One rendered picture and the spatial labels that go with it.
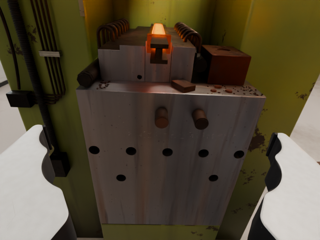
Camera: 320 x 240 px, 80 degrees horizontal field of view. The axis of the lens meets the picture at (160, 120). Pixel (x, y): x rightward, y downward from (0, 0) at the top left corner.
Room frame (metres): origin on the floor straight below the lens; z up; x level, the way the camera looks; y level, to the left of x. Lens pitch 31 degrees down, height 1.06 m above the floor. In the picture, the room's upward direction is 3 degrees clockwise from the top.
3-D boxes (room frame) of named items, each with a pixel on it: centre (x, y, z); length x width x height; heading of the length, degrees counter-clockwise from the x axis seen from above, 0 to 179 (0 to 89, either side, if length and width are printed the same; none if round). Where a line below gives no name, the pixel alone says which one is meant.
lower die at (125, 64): (0.62, 0.04, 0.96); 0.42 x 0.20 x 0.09; 2
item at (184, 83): (0.38, -0.04, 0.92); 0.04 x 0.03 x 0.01; 33
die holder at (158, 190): (0.63, -0.01, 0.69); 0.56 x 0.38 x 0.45; 2
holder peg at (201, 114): (0.34, -0.08, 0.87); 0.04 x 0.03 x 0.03; 2
